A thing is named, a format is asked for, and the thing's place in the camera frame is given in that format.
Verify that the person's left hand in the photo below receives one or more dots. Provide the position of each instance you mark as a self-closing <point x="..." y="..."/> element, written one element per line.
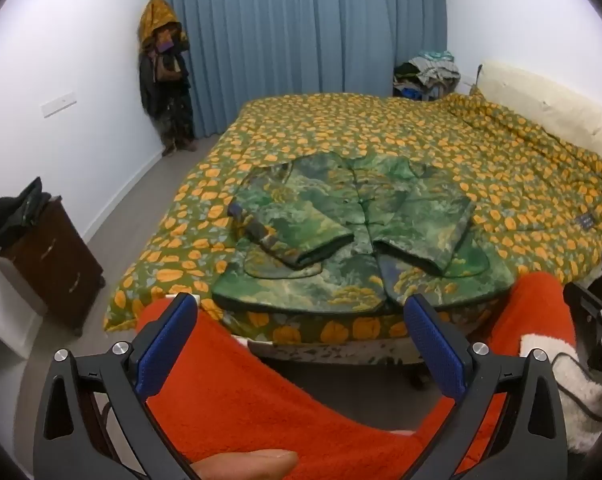
<point x="251" y="465"/>

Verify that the dark cloth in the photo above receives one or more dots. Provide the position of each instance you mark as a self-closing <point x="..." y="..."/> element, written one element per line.
<point x="11" y="215"/>

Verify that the blue curtain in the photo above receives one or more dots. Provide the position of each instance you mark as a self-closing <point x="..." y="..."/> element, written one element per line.
<point x="291" y="35"/>

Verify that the green landscape print padded jacket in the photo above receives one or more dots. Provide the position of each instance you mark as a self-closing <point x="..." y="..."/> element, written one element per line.
<point x="361" y="265"/>

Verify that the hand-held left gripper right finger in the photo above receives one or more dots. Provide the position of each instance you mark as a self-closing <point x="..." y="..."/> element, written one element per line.
<point x="436" y="345"/>

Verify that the dark clothes on coat rack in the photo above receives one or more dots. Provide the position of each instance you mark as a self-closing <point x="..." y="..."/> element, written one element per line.
<point x="168" y="105"/>

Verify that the brown handbag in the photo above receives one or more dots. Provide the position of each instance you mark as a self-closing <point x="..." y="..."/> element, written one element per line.
<point x="167" y="70"/>

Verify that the green quilt with orange flowers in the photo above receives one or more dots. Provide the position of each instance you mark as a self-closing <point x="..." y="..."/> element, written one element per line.
<point x="381" y="120"/>

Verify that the yellow patterned cloth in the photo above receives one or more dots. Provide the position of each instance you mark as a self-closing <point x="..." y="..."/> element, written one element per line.
<point x="156" y="15"/>

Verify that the dark wooden nightstand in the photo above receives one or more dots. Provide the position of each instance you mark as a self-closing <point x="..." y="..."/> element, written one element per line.
<point x="56" y="270"/>

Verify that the pile of clothes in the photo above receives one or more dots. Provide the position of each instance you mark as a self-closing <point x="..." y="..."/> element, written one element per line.
<point x="428" y="72"/>

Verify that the white wall switch panel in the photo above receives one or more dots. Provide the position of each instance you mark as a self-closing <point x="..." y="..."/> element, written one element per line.
<point x="58" y="104"/>

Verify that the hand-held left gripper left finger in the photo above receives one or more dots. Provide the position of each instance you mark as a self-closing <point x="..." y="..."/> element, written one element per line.
<point x="163" y="345"/>

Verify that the white fluffy sleeve cuff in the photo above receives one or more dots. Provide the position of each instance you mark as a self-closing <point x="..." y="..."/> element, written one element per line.
<point x="576" y="395"/>

